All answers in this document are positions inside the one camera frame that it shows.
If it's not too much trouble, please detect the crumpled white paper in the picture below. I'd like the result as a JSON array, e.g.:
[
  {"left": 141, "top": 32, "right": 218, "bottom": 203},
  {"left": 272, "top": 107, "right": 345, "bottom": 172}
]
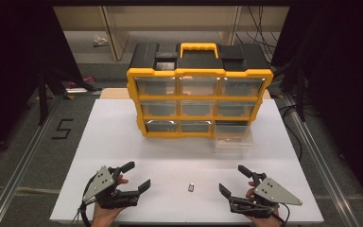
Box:
[{"left": 92, "top": 34, "right": 110, "bottom": 48}]

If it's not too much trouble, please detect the clear plastic organizer drawer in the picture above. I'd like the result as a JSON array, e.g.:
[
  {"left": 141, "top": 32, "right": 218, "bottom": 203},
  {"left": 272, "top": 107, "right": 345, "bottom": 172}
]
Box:
[{"left": 214, "top": 123, "right": 254, "bottom": 149}]

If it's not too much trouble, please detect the yellow carry handle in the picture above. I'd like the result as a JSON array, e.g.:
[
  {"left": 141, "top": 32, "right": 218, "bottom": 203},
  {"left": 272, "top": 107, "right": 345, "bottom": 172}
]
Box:
[{"left": 180, "top": 42, "right": 219, "bottom": 60}]

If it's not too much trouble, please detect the grid of clear plastic drawers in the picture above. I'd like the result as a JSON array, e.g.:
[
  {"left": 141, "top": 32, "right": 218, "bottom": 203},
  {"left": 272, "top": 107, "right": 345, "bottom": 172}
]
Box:
[{"left": 134, "top": 76, "right": 265, "bottom": 133}]

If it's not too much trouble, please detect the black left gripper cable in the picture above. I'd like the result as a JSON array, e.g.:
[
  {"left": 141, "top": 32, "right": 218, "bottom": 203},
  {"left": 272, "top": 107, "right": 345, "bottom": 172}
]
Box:
[{"left": 74, "top": 175, "right": 97, "bottom": 227}]

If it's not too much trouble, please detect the person's left hand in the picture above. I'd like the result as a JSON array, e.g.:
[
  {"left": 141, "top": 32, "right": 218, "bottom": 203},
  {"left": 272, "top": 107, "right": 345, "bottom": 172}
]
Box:
[{"left": 91, "top": 175, "right": 130, "bottom": 227}]

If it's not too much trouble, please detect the flat white sheet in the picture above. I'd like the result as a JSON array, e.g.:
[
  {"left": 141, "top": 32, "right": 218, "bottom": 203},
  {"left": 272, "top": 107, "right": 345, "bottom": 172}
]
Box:
[{"left": 64, "top": 87, "right": 89, "bottom": 95}]

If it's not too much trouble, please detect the aluminium floor rail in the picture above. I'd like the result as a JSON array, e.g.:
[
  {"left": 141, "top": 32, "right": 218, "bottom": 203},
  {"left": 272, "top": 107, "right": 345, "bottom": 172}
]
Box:
[
  {"left": 0, "top": 94, "right": 64, "bottom": 227},
  {"left": 283, "top": 94, "right": 362, "bottom": 227}
]

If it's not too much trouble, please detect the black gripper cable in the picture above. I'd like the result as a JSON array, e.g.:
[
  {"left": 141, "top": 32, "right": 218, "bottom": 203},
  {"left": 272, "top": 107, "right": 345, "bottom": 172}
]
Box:
[
  {"left": 74, "top": 175, "right": 97, "bottom": 227},
  {"left": 272, "top": 202, "right": 291, "bottom": 227}
]

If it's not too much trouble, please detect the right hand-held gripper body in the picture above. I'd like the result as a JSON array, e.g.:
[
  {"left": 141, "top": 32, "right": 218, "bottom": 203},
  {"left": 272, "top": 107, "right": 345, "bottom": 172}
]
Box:
[{"left": 229, "top": 171, "right": 304, "bottom": 219}]

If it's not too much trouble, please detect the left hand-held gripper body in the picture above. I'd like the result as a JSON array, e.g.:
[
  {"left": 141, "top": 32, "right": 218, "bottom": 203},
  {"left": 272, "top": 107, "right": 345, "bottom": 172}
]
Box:
[{"left": 82, "top": 165, "right": 140, "bottom": 210}]

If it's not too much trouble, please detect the black curtain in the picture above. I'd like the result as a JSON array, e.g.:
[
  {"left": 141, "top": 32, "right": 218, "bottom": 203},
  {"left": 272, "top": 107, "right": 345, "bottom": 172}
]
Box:
[
  {"left": 270, "top": 0, "right": 363, "bottom": 218},
  {"left": 0, "top": 0, "right": 84, "bottom": 166}
]

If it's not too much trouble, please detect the yellow black parts organizer cabinet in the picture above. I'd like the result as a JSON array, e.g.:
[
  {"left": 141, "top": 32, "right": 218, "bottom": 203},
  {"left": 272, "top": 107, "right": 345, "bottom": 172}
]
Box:
[{"left": 126, "top": 42, "right": 274, "bottom": 139}]

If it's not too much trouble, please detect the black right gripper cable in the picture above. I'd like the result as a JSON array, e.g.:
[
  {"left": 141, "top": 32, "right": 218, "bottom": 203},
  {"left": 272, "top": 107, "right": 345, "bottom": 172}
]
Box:
[{"left": 272, "top": 202, "right": 291, "bottom": 227}]

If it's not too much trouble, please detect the beige wooden shelf unit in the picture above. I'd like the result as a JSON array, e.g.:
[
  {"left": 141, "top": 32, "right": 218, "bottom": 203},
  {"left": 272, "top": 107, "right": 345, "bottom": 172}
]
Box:
[{"left": 53, "top": 5, "right": 290, "bottom": 61}]

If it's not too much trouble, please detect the person's right hand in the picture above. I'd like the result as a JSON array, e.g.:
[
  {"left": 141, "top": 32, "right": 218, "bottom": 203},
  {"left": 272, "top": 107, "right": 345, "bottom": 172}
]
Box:
[{"left": 245, "top": 181, "right": 283, "bottom": 227}]

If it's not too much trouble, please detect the pink cloth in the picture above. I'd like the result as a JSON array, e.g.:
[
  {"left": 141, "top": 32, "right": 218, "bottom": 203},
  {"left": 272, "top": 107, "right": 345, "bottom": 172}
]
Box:
[{"left": 68, "top": 75, "right": 96, "bottom": 89}]

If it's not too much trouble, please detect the black metal stand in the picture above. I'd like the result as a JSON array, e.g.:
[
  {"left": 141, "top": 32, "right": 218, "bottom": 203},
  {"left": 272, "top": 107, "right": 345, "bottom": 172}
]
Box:
[
  {"left": 272, "top": 60, "right": 307, "bottom": 123},
  {"left": 36, "top": 61, "right": 103, "bottom": 127}
]

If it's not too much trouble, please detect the bundle of black hanging cables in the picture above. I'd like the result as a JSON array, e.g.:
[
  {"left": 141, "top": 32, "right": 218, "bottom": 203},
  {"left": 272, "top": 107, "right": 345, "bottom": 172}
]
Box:
[{"left": 234, "top": 5, "right": 282, "bottom": 65}]

